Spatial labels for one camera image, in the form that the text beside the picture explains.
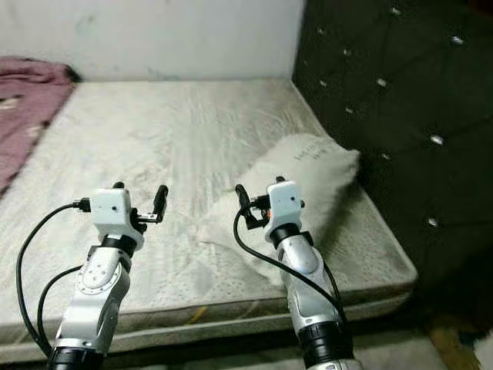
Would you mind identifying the white pillow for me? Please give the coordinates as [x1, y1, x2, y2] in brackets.
[195, 133, 362, 291]

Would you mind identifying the white quilted mattress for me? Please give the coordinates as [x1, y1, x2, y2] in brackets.
[0, 77, 420, 365]

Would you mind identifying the purple cartoon print blanket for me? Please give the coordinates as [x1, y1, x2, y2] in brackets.
[0, 55, 79, 195]

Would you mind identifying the dark tufted headboard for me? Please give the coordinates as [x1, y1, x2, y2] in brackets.
[291, 0, 493, 317]

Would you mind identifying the white torn paper sheet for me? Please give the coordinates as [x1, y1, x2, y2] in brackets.
[474, 335, 493, 370]

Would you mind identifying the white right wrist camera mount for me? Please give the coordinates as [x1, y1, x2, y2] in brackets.
[263, 180, 306, 240]

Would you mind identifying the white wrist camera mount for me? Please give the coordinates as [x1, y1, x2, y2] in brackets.
[263, 180, 306, 240]
[89, 188, 146, 249]

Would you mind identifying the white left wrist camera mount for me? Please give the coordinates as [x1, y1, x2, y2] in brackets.
[89, 188, 146, 249]

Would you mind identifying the long black left arm cable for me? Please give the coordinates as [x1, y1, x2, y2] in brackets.
[15, 199, 92, 363]

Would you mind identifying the short black left arm cable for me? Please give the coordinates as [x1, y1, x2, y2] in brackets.
[36, 264, 86, 357]

